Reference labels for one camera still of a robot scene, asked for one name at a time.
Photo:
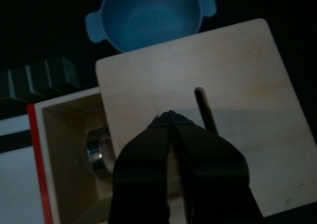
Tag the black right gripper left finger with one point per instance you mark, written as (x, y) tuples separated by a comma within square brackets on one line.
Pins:
[(140, 172)]

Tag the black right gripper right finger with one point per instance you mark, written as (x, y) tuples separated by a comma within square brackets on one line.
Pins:
[(214, 178)]

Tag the round metal dough cutter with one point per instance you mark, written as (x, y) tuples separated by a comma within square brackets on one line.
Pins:
[(96, 155)]

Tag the wooden drawer with red front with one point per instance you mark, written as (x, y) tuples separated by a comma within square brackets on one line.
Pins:
[(66, 159)]

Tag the light wooden drawer box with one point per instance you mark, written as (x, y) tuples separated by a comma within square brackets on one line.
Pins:
[(206, 64)]

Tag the green striped toy block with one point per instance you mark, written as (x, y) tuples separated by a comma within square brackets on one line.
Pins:
[(36, 79)]

